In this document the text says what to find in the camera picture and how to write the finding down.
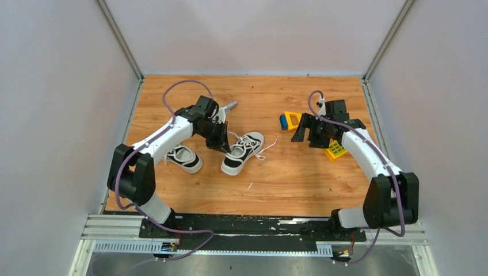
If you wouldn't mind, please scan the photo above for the blue toy block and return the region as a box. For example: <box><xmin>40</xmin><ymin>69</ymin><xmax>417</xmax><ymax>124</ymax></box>
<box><xmin>279</xmin><ymin>114</ymin><xmax>288</xmax><ymax>130</ymax></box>

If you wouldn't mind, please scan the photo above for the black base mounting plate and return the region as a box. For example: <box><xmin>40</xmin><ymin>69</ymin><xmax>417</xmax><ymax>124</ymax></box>
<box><xmin>139</xmin><ymin>213</ymin><xmax>366</xmax><ymax>255</ymax></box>

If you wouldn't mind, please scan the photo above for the black white sneaker with laces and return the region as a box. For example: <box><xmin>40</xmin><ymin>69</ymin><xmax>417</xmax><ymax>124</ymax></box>
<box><xmin>220</xmin><ymin>132</ymin><xmax>279</xmax><ymax>176</ymax></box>

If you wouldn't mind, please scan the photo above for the yellow toy handle piece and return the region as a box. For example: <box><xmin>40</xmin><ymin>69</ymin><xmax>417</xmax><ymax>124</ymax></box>
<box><xmin>284</xmin><ymin>112</ymin><xmax>302</xmax><ymax>132</ymax></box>

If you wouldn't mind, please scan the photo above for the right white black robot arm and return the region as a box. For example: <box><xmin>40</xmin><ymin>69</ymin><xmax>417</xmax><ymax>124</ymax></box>
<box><xmin>291</xmin><ymin>99</ymin><xmax>419</xmax><ymax>240</ymax></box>

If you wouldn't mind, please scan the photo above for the grey metal cylinder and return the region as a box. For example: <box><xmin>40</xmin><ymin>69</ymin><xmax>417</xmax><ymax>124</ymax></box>
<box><xmin>222</xmin><ymin>101</ymin><xmax>238</xmax><ymax>113</ymax></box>

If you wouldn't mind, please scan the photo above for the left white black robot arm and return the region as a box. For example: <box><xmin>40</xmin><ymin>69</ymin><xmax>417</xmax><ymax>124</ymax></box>
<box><xmin>107</xmin><ymin>95</ymin><xmax>238</xmax><ymax>237</ymax></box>

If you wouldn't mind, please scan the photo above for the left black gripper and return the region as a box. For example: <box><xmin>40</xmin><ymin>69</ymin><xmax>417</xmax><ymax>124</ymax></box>
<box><xmin>197</xmin><ymin>120</ymin><xmax>232</xmax><ymax>155</ymax></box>

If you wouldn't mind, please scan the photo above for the yellow green building block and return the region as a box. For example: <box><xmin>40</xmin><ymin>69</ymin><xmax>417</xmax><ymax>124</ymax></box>
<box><xmin>323</xmin><ymin>140</ymin><xmax>348</xmax><ymax>162</ymax></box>

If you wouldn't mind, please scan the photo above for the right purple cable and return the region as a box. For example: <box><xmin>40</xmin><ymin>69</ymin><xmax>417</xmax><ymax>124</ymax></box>
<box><xmin>307</xmin><ymin>90</ymin><xmax>406</xmax><ymax>266</ymax></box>

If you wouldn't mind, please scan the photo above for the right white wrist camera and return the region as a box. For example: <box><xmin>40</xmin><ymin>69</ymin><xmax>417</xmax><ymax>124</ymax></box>
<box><xmin>316</xmin><ymin>97</ymin><xmax>326</xmax><ymax>116</ymax></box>

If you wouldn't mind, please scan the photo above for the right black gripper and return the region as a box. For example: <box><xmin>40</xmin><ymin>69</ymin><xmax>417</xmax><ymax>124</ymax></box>
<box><xmin>291</xmin><ymin>113</ymin><xmax>333</xmax><ymax>149</ymax></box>

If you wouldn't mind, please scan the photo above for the aluminium frame rail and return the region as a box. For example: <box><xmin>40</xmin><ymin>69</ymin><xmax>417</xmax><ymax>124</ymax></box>
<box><xmin>69</xmin><ymin>214</ymin><xmax>438</xmax><ymax>275</ymax></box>

